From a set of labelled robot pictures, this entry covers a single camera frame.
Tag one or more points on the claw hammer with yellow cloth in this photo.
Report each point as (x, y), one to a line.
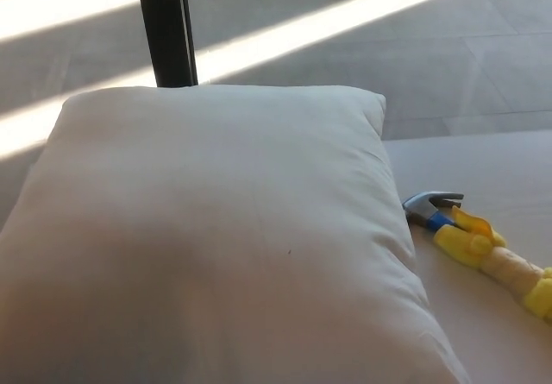
(511, 265)

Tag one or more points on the white pillow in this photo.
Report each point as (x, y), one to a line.
(207, 233)

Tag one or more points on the black vertical post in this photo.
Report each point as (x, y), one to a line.
(166, 26)

